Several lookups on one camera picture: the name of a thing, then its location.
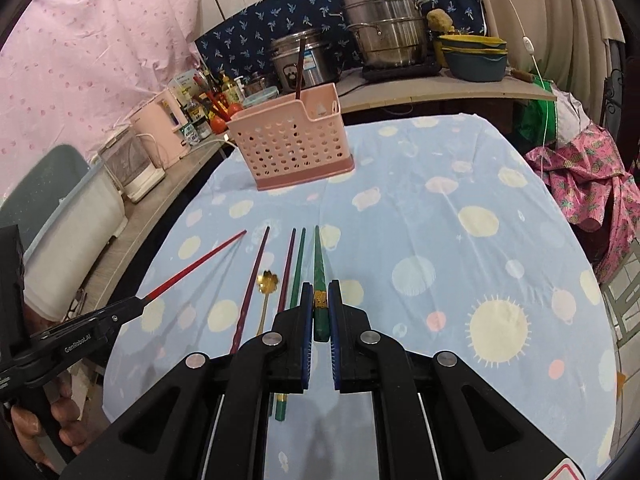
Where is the wooden shelf board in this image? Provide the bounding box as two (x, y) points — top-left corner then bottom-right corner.
(220, 67), (558, 121)

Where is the black induction cooker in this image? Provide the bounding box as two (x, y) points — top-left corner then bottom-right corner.
(361, 59), (443, 82)

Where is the yellow-rimmed blue bowl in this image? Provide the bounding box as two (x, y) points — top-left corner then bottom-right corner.
(435, 41), (508, 58)
(437, 34), (507, 47)

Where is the yellow label oil bottle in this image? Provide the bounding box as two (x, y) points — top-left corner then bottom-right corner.
(220, 72), (246, 106)

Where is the glass container blue lid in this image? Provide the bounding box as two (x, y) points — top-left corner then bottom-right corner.
(243, 86), (279, 110)

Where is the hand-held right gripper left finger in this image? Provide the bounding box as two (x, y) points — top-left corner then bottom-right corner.
(102, 282), (316, 480)

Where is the pink dotted sheet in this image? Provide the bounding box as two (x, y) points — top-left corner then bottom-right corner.
(0, 0), (211, 196)

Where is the dark iron chair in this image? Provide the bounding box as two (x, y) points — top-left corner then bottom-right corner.
(602, 65), (628, 131)

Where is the pink perforated utensil holder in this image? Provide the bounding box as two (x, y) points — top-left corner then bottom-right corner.
(226, 82), (357, 192)

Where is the stainless steel steamer pot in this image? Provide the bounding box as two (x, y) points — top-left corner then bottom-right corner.
(341, 0), (435, 72)

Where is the blue planet print tablecloth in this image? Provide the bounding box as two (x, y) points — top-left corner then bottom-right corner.
(102, 114), (621, 480)

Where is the yellow loofah sponge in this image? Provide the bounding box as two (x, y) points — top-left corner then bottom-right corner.
(426, 9), (456, 35)

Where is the dark sauce bottle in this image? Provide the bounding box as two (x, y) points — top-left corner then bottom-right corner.
(202, 71), (221, 111)

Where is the glass kettle white base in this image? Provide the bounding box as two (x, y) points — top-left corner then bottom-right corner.
(97, 127), (167, 204)

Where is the grey wooden side counter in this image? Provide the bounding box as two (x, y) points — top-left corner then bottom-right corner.
(25, 135), (231, 361)

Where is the small white jar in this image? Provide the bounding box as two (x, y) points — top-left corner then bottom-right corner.
(182, 120), (211, 142)

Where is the navy printed cloth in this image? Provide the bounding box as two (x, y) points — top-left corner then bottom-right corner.
(194, 0), (488, 106)

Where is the green chopstick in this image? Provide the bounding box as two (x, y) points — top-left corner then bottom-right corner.
(272, 227), (307, 422)
(311, 225), (331, 343)

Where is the dark red chopstick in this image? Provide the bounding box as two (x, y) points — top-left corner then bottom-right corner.
(230, 226), (271, 356)

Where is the pink pineapple print cloth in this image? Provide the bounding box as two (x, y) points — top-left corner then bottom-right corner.
(525, 122), (640, 281)

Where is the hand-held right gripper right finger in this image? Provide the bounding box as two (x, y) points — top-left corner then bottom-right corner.
(327, 280), (591, 480)

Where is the gold flower spoon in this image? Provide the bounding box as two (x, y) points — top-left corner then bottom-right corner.
(255, 270), (280, 337)

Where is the steel rice cooker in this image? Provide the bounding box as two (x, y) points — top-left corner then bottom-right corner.
(270, 29), (341, 90)

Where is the grey metal frame chair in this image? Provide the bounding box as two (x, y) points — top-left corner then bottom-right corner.
(602, 255), (640, 356)

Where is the blue plastic basin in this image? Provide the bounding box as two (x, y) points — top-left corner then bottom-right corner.
(442, 50), (508, 83)

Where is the green cloth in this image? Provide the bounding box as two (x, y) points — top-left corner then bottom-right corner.
(517, 77), (558, 143)

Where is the white storage box blue lid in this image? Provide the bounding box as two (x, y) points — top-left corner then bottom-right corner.
(0, 144), (126, 321)

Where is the pink electric kettle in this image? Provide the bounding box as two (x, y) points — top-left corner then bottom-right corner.
(129, 89), (190, 171)

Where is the white cable with switch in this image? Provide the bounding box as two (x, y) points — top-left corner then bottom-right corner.
(487, 0), (558, 156)

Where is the person's left hand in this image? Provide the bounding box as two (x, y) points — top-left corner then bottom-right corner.
(9, 372), (108, 471)

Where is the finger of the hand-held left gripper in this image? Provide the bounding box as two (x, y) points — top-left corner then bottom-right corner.
(27, 295), (151, 347)

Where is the beige curtain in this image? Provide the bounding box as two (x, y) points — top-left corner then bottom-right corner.
(467, 0), (626, 91)

